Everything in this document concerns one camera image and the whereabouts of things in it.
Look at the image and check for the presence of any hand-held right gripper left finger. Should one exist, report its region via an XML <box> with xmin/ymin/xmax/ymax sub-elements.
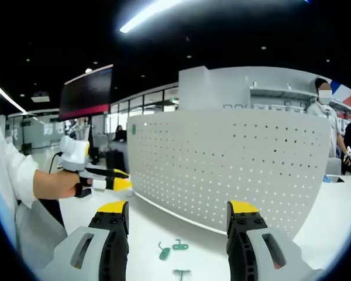
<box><xmin>36</xmin><ymin>200</ymin><xmax>130</xmax><ymax>281</ymax></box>

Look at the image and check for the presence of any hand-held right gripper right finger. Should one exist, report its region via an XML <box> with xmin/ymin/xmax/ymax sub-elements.
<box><xmin>226</xmin><ymin>200</ymin><xmax>325</xmax><ymax>281</ymax></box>

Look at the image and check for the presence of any white perforated mounting plate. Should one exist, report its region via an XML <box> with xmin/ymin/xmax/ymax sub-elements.
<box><xmin>126</xmin><ymin>108</ymin><xmax>332</xmax><ymax>239</ymax></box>

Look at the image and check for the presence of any person's left hand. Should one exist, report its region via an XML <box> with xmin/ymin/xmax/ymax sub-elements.
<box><xmin>34</xmin><ymin>170</ymin><xmax>94</xmax><ymax>200</ymax></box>

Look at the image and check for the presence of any black cabinet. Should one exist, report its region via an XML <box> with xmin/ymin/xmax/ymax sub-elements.
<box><xmin>106</xmin><ymin>149</ymin><xmax>126</xmax><ymax>173</ymax></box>

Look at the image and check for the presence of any black hanging screen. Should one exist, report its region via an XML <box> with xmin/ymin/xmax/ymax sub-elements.
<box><xmin>58</xmin><ymin>64</ymin><xmax>114</xmax><ymax>121</ymax></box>

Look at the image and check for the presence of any person's white-shirted torso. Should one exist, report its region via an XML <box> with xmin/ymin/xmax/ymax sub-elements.
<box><xmin>0</xmin><ymin>84</ymin><xmax>21</xmax><ymax>249</ymax></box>

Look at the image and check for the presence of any long ceiling light strip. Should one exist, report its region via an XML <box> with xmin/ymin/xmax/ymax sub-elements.
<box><xmin>0</xmin><ymin>87</ymin><xmax>27</xmax><ymax>114</ymax></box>
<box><xmin>119</xmin><ymin>0</ymin><xmax>176</xmax><ymax>33</ymax></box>

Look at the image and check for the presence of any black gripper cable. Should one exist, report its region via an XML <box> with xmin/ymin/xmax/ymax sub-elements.
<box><xmin>49</xmin><ymin>152</ymin><xmax>62</xmax><ymax>172</ymax></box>

